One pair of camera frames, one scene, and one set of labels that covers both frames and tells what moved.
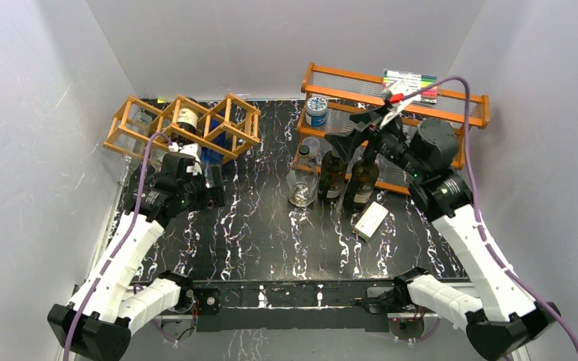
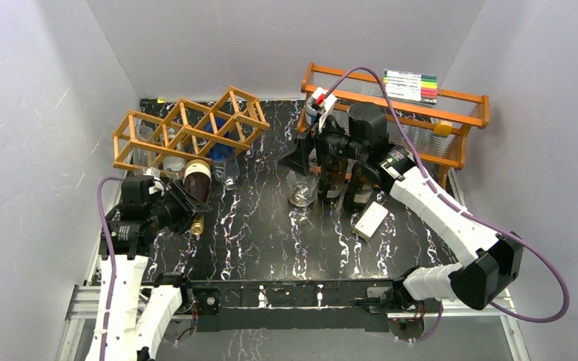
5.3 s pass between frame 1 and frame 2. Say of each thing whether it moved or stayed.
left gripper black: moved
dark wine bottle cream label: stayed
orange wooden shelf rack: stayed
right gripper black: moved
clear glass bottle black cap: stayed
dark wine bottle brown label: stayed
